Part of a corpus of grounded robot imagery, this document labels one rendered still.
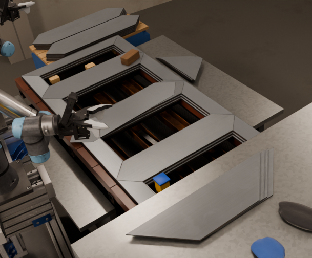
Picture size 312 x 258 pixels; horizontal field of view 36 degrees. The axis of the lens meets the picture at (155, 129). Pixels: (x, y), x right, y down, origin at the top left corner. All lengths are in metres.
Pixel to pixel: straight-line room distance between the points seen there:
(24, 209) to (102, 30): 1.71
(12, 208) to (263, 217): 1.08
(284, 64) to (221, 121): 2.10
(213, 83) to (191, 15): 2.53
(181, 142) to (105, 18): 1.56
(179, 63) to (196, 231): 1.61
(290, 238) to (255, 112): 1.14
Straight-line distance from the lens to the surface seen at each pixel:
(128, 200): 2.24
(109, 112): 2.72
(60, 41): 3.54
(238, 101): 2.87
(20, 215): 2.27
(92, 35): 3.53
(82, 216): 2.43
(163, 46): 3.45
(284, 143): 2.14
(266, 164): 2.02
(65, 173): 2.67
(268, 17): 5.36
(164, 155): 2.39
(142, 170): 2.34
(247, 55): 4.71
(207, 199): 1.87
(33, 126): 1.74
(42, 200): 2.25
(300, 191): 1.95
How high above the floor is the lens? 2.48
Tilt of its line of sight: 40 degrees down
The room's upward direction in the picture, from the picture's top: 8 degrees counter-clockwise
